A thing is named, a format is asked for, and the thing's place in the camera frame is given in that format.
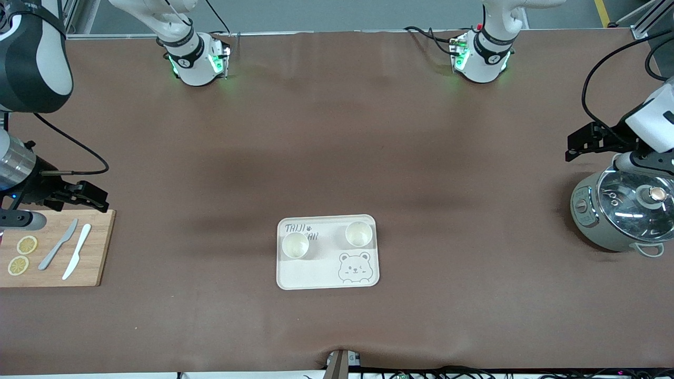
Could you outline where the white plastic knife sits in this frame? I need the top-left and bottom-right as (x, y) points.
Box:
(62, 224), (92, 281)

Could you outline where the brown table cover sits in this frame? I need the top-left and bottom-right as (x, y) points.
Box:
(0, 29), (674, 375)

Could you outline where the cream bear print tray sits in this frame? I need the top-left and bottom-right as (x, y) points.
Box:
(276, 214), (380, 291)

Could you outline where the aluminium frame profile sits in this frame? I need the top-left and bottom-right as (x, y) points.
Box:
(62, 0), (101, 38)
(613, 0), (674, 40)

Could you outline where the black left base cable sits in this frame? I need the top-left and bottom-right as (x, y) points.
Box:
(404, 25), (461, 56)

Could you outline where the bamboo cutting board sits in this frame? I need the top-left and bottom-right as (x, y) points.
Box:
(0, 210), (116, 288)

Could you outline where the glass pot lid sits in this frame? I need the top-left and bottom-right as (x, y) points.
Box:
(598, 167), (674, 245)

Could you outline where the grey plastic knife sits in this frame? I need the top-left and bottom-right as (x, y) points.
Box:
(38, 218), (78, 271)

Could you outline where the metal table edge clamp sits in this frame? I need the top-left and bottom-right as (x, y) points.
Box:
(326, 349), (362, 379)

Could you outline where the thin black right base cable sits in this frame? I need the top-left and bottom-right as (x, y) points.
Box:
(203, 0), (232, 35)

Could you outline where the white IKEA cup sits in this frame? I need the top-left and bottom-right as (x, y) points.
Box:
(345, 221), (374, 248)
(282, 232), (310, 260)

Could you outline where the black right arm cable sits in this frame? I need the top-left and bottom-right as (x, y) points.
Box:
(33, 112), (110, 175)

